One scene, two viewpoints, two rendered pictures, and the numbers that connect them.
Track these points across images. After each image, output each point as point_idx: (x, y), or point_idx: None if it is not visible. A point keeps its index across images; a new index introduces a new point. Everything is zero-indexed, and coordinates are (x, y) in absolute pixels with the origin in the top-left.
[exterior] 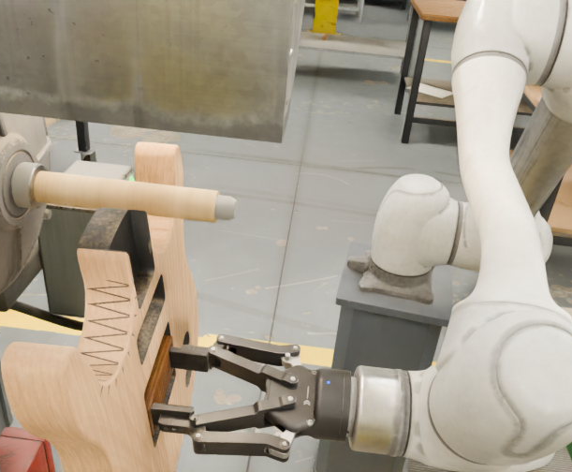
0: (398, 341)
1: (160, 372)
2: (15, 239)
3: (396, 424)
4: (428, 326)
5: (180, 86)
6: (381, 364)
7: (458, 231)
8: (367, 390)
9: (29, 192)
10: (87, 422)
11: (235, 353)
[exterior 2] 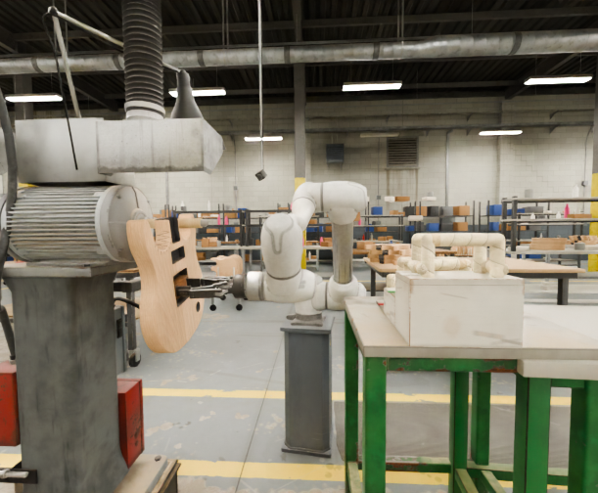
0: (310, 346)
1: (181, 280)
2: None
3: (258, 281)
4: (321, 336)
5: (179, 159)
6: (305, 361)
7: (326, 291)
8: (250, 273)
9: None
10: (149, 247)
11: None
